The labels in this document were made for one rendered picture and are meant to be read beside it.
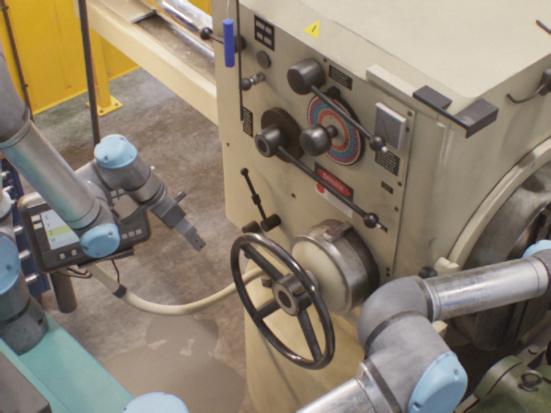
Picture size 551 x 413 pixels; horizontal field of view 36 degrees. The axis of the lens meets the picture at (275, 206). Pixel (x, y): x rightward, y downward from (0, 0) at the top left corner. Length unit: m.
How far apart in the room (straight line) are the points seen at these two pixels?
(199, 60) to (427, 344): 1.85
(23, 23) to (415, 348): 3.37
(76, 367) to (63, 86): 3.05
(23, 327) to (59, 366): 0.11
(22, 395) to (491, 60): 1.11
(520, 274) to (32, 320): 0.96
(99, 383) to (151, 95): 3.34
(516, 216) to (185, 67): 1.42
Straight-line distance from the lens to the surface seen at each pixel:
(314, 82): 1.85
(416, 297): 1.41
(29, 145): 1.50
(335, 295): 2.04
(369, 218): 1.87
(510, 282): 1.55
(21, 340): 1.78
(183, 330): 3.65
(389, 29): 1.85
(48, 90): 4.63
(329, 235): 2.00
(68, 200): 1.59
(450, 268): 1.93
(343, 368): 2.79
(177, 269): 3.88
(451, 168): 1.75
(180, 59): 3.01
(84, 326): 3.73
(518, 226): 1.98
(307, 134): 1.85
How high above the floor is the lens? 2.86
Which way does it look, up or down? 44 degrees down
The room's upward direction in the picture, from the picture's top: straight up
